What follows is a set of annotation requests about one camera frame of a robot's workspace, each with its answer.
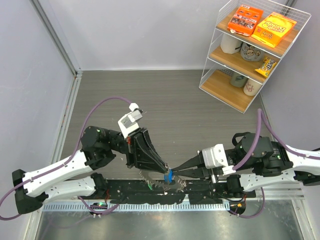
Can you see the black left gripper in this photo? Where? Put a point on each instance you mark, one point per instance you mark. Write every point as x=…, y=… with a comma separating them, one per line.
x=137, y=156

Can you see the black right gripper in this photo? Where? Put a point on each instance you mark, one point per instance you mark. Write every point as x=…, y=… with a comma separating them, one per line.
x=202, y=172

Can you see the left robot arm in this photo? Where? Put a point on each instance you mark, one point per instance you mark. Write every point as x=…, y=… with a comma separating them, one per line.
x=33, y=189

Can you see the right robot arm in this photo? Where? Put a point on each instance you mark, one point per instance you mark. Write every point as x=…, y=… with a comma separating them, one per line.
x=270, y=163

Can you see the grey-green mug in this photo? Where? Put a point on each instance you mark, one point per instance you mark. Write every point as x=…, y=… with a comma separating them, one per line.
x=238, y=80

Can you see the white mug red writing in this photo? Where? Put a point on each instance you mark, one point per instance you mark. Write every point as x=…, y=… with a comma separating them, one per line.
x=251, y=88

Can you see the yellow candy packet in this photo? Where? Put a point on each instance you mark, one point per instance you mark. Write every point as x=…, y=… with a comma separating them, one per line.
x=266, y=67

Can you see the grey cartoon mug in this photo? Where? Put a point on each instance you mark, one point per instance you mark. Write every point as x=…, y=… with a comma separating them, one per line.
x=251, y=53

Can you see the white paper roll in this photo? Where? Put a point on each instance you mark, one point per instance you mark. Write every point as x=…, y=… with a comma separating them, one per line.
x=230, y=45

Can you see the yellow snack bag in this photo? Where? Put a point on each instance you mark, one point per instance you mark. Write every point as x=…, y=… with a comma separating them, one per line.
x=273, y=29

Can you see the orange snack box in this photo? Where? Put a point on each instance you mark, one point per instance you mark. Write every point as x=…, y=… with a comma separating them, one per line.
x=245, y=20

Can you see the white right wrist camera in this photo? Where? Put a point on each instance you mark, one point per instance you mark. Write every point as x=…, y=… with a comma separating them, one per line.
x=215, y=157

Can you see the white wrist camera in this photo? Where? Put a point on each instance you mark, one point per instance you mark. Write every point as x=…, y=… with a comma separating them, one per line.
x=128, y=123
x=215, y=157

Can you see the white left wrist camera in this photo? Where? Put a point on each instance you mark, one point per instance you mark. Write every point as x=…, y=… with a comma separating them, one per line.
x=128, y=123

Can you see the white slotted cable duct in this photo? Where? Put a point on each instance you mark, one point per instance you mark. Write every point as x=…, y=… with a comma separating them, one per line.
x=77, y=206

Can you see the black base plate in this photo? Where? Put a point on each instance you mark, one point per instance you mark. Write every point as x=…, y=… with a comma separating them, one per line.
x=133, y=191

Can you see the white wire shelf rack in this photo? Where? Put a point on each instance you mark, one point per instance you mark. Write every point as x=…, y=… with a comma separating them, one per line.
x=250, y=39

